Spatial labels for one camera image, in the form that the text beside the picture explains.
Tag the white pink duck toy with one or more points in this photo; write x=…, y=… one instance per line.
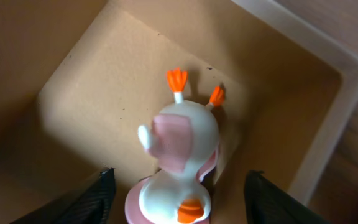
x=184, y=138

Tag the white cardboard box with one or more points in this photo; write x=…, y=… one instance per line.
x=77, y=78

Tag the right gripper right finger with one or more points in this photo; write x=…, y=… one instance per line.
x=268, y=204

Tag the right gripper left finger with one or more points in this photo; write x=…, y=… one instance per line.
x=89, y=203

